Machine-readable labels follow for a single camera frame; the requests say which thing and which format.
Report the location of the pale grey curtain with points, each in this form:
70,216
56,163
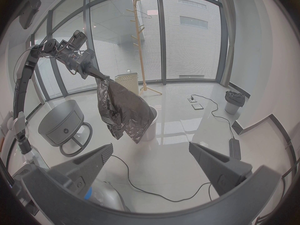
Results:
228,43

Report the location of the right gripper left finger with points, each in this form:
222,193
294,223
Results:
89,167

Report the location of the window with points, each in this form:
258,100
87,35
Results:
159,31

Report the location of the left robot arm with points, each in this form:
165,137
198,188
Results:
23,78

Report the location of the black plastic bag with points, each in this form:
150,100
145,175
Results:
126,106
234,97

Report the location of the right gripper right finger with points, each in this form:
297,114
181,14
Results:
218,170

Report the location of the black power adapter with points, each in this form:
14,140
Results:
235,149

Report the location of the wooden coat rack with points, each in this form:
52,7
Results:
142,74

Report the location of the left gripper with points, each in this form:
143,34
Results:
86,67

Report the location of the white trash bin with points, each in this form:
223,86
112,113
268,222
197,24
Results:
150,130
230,109

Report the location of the round dark grey table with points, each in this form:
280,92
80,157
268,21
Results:
58,116

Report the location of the cream perforated plastic basket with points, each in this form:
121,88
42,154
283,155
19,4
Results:
127,82

